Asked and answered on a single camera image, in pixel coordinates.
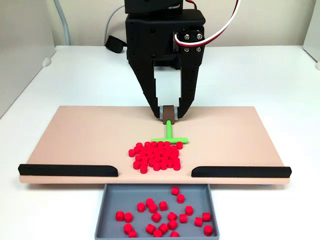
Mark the green T-shaped pusher tool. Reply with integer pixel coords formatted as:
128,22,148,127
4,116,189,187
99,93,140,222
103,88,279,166
150,104,190,146

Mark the beige flat board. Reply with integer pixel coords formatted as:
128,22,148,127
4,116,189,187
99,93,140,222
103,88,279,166
18,105,293,186

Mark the grey shallow tray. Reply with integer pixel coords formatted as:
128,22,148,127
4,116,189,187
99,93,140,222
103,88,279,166
94,183,221,240

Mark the grey side panel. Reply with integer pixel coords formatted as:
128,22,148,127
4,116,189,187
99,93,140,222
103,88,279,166
0,0,56,119
303,0,320,63

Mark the thin grey cable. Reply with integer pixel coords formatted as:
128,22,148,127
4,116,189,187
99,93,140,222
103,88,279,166
104,6,126,44

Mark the white red black servo cable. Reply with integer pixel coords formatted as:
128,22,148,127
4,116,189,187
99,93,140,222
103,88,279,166
174,0,242,48

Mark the thick pale grey hose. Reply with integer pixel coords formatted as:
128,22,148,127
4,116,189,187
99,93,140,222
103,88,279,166
52,0,71,46

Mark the black edge rail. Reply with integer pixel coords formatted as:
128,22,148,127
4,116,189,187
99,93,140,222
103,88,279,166
17,163,119,178
191,165,292,179

